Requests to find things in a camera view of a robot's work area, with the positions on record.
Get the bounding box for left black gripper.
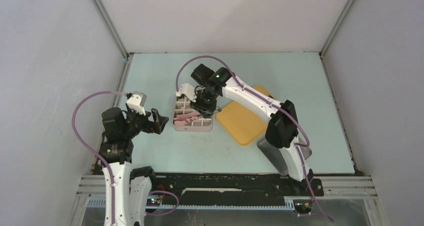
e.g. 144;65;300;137
122;106;168;138

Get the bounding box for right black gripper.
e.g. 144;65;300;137
190;89;219;118

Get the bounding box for pink handled metal tongs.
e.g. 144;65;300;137
173;111;201;127

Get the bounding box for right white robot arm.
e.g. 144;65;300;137
190;64;314;195

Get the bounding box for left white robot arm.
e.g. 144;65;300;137
99;107;169;225

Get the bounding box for white compartment chocolate box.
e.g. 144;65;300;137
172;96;214;132

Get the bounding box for yellow plastic tray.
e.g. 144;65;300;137
216;101;267;146

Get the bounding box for silver metal box lid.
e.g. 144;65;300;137
256;137;313;181

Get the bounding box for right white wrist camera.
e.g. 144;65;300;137
175;83;197;102

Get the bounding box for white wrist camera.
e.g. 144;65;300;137
175;83;197;102
125;91;147;116

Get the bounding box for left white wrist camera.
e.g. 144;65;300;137
125;91;147;116

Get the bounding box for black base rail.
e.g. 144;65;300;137
130;166;324;208

